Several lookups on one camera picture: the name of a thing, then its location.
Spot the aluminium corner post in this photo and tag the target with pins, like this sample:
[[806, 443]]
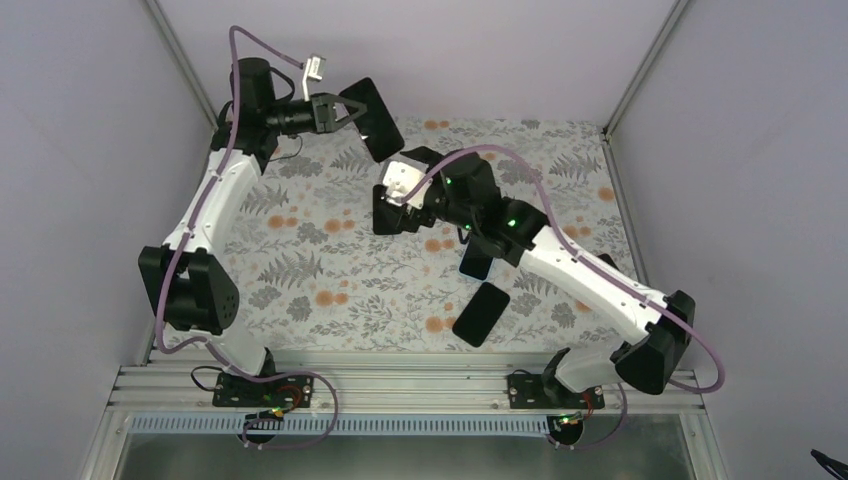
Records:
[[656, 48], [175, 49]]

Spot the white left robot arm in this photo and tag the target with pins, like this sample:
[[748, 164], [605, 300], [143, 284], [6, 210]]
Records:
[[193, 298]]

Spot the floral patterned table mat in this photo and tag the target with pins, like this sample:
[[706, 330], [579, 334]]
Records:
[[312, 275]]

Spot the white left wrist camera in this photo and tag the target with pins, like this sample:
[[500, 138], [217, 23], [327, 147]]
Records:
[[312, 72]]

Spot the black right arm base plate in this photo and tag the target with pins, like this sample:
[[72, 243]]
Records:
[[528, 391]]

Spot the phone in blue case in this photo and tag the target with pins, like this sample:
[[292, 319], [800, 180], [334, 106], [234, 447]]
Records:
[[475, 263]]

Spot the phone in peach case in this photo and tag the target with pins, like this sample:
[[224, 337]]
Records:
[[607, 259]]

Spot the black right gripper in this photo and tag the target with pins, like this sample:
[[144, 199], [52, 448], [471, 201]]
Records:
[[405, 218]]

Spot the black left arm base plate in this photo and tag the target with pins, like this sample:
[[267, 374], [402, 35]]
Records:
[[236, 392]]

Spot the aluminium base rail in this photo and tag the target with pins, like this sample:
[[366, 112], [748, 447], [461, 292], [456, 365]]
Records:
[[366, 382]]

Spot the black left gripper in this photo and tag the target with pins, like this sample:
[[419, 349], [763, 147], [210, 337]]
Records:
[[324, 119]]

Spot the perforated cable tray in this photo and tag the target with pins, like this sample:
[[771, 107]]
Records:
[[346, 424]]

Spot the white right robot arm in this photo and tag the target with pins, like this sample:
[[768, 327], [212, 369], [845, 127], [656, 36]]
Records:
[[653, 328]]

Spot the black phone without case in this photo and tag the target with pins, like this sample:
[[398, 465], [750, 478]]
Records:
[[481, 314]]

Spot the aluminium left corner post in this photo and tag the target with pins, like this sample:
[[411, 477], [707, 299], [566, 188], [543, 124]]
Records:
[[175, 49]]

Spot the aluminium right corner post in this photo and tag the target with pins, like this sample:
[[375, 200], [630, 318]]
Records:
[[656, 48]]

